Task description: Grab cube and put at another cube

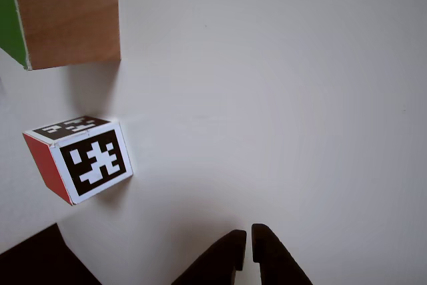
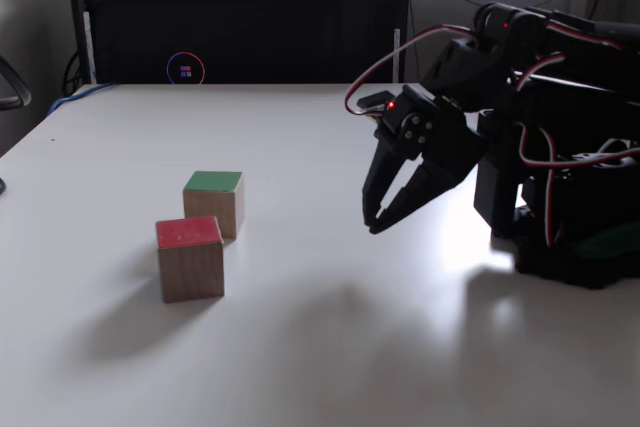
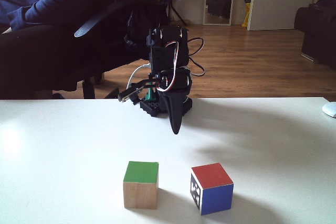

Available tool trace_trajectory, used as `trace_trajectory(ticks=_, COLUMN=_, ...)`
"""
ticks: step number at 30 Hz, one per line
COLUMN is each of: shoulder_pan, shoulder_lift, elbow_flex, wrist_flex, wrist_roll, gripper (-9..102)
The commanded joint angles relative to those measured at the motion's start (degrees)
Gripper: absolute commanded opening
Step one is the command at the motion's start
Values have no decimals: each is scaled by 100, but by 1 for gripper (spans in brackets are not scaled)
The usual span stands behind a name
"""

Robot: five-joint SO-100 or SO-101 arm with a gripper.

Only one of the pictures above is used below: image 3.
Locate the yellow bag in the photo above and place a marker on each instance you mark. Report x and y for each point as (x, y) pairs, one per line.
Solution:
(248, 3)

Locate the black camera box with bracket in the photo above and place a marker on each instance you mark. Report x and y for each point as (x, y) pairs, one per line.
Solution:
(129, 93)

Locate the white rounded object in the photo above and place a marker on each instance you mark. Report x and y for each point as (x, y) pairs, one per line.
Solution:
(330, 110)

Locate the black stand legs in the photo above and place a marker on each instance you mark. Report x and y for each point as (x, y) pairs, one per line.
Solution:
(178, 14)

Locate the green clamp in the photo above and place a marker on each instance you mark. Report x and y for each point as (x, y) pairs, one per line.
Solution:
(151, 94)

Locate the wooden cube with green face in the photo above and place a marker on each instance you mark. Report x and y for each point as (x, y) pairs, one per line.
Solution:
(141, 182)

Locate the black sofa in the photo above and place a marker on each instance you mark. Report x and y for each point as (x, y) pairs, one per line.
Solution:
(319, 32)

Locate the person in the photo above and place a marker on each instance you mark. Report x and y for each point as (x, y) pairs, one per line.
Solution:
(39, 37)

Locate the white door panel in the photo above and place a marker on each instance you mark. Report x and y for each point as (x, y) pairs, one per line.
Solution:
(283, 1)

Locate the red blue cube with markers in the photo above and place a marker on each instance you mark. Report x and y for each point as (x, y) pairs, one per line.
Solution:
(216, 193)

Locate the black office chair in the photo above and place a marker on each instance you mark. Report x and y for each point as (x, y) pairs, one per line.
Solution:
(105, 16)

